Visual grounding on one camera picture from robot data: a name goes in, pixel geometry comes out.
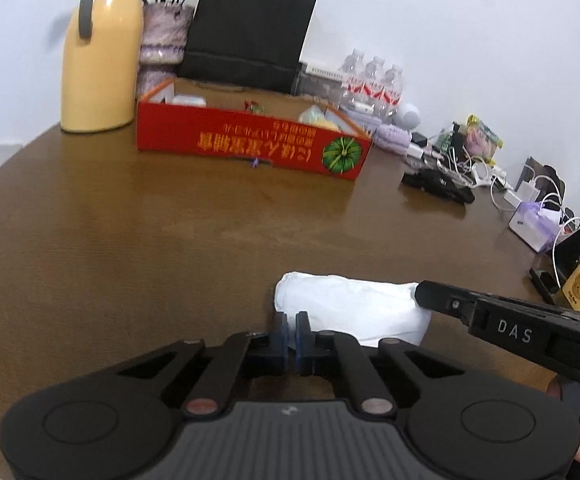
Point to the purple knitted vase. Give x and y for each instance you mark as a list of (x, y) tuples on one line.
[(162, 35)]

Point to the white cloth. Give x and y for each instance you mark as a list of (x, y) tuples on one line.
[(350, 305)]

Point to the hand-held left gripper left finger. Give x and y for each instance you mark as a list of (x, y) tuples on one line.
[(281, 340)]

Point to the white power adapter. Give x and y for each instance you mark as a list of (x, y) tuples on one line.
[(525, 191)]

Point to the clear water bottle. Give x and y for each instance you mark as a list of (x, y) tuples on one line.
[(393, 91), (354, 77), (374, 85)]

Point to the white round speaker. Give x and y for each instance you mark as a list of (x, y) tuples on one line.
[(407, 116)]

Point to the red green snack packet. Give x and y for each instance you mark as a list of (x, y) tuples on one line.
[(254, 106)]

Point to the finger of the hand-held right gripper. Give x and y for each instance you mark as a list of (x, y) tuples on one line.
[(440, 296)]

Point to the yellow thermos jug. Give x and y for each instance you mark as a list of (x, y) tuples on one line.
[(102, 60)]

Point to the green clear plastic bag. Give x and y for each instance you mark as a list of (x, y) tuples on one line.
[(314, 115)]

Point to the white box purple ribbon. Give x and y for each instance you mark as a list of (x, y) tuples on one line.
[(530, 225)]

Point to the black paper bag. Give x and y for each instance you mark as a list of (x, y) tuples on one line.
[(250, 25)]

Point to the purple fluffy cloth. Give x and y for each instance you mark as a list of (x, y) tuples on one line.
[(392, 137)]

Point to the clear storage container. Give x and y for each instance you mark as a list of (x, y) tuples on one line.
[(320, 77)]

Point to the white earbuds case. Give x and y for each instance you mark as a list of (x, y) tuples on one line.
[(362, 108)]

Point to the red cardboard box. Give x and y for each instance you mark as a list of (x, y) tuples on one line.
[(250, 140)]

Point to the black glove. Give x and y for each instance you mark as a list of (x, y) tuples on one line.
[(435, 182)]

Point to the colourful snack packet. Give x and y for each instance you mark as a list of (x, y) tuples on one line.
[(485, 142)]

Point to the white charger plug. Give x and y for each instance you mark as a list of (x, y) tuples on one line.
[(415, 151)]

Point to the black phone stand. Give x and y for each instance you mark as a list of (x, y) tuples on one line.
[(567, 255)]

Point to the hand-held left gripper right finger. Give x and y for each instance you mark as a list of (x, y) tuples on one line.
[(302, 345)]

